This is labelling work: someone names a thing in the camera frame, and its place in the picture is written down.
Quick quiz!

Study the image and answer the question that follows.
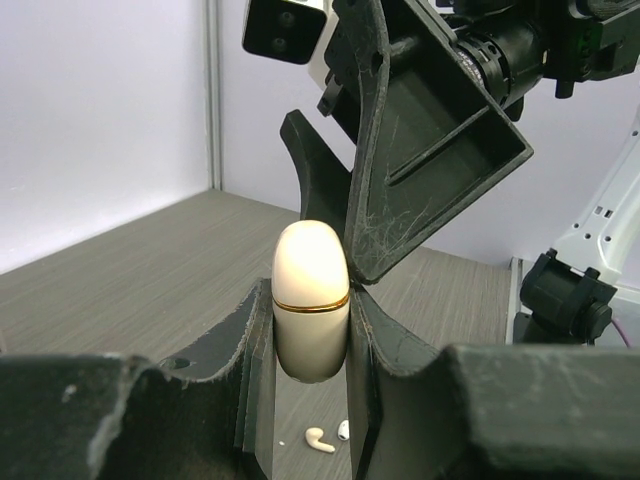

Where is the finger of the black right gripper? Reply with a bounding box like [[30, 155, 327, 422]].
[[334, 1, 533, 284], [280, 110, 352, 231]]

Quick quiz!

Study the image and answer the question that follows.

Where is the beige earbud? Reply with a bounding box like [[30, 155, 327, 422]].
[[304, 427, 336, 454]]

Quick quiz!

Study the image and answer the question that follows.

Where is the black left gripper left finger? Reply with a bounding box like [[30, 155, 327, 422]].
[[1, 279, 275, 479]]

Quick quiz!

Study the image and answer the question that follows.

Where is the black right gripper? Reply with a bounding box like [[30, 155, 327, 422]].
[[317, 1, 546, 122]]

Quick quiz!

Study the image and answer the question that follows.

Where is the beige earbud charging case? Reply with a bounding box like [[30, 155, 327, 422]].
[[271, 220, 350, 384]]

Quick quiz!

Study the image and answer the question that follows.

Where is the white earbud right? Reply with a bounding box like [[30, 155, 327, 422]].
[[337, 420, 350, 441]]

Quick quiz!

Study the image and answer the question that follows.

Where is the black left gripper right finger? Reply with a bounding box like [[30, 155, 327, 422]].
[[347, 287, 639, 479]]

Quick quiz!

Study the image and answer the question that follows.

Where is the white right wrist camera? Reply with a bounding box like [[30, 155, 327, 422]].
[[242, 0, 338, 89]]

